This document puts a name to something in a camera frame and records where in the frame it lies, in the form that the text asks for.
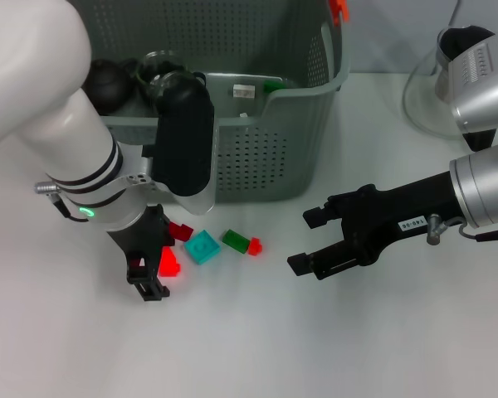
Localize teal square block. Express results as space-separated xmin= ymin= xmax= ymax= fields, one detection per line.
xmin=185 ymin=229 xmax=223 ymax=265

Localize grey perforated storage bin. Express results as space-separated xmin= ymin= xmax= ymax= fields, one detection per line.
xmin=76 ymin=0 xmax=352 ymax=205

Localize dark green block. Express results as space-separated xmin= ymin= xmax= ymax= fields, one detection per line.
xmin=222 ymin=229 xmax=250 ymax=255

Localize glass teapot black handle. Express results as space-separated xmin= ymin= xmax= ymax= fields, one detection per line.
xmin=402 ymin=25 xmax=498 ymax=153

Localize dark red long block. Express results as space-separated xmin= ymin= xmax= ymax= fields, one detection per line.
xmin=168 ymin=222 xmax=194 ymax=242

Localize orange bin handle clip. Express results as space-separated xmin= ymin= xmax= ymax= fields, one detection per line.
xmin=330 ymin=0 xmax=350 ymax=24

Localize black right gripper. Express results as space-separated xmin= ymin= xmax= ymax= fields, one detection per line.
xmin=287 ymin=171 xmax=462 ymax=282

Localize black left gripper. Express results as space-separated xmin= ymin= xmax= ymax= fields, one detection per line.
xmin=107 ymin=205 xmax=178 ymax=303

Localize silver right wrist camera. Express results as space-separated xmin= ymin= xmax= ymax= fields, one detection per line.
xmin=447 ymin=32 xmax=498 ymax=136

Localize right arm cable silver plugs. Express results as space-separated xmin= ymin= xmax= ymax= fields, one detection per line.
xmin=426 ymin=213 xmax=498 ymax=246

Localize red slope block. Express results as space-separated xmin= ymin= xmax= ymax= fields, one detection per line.
xmin=157 ymin=246 xmax=183 ymax=278

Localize black clay teapot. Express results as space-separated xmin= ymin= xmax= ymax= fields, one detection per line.
xmin=82 ymin=59 xmax=134 ymax=115

